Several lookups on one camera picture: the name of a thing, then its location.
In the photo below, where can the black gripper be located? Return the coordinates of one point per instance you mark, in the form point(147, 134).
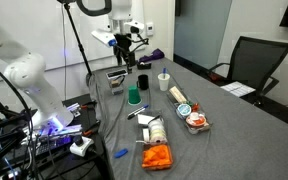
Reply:
point(124, 41)

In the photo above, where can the marker with blue cap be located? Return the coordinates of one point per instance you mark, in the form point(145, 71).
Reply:
point(164, 71)

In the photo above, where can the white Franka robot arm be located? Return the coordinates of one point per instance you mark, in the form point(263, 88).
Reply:
point(27, 73)

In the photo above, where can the green plastic cup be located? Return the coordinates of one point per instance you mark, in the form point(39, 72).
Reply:
point(134, 96)

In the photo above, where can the white paper cup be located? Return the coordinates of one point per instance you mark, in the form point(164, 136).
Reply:
point(163, 83)

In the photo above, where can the black marker with blue end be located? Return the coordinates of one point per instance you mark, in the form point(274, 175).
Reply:
point(137, 112)

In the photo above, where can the blue marker pen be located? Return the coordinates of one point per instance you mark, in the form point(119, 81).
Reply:
point(121, 153)

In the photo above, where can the silver framed tablet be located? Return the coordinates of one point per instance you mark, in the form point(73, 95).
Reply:
point(116, 73)

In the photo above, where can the black tape dispenser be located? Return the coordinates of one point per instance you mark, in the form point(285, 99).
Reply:
point(144, 65)

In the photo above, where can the clear box with brown block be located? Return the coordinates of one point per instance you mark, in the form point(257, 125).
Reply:
point(117, 86)

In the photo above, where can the purple folded umbrella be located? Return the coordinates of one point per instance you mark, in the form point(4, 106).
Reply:
point(152, 55)

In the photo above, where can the black mug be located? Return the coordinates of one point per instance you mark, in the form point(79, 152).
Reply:
point(143, 82)

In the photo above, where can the long wooden block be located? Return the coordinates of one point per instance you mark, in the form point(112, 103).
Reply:
point(178, 94)

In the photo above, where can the clear plastic tray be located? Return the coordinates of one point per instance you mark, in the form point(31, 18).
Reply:
point(204, 128)
point(144, 133)

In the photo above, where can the blue and white round tub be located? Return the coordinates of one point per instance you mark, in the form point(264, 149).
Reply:
point(184, 111)

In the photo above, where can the red and white round tub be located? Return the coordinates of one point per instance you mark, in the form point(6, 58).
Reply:
point(195, 119)

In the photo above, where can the orange crumpled pieces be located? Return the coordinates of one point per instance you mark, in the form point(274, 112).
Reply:
point(157, 156)

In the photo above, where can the white printed paper sheet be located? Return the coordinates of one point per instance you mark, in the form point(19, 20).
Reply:
point(238, 89)

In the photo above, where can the black mesh office chair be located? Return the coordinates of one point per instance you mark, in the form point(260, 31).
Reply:
point(257, 60)

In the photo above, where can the grey tablecloth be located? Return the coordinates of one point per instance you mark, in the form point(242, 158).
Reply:
point(237, 140)

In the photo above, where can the black equipment cart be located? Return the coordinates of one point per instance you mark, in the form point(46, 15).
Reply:
point(4, 150)

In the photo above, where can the white wall thermostat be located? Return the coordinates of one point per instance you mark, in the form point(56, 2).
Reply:
point(150, 29)

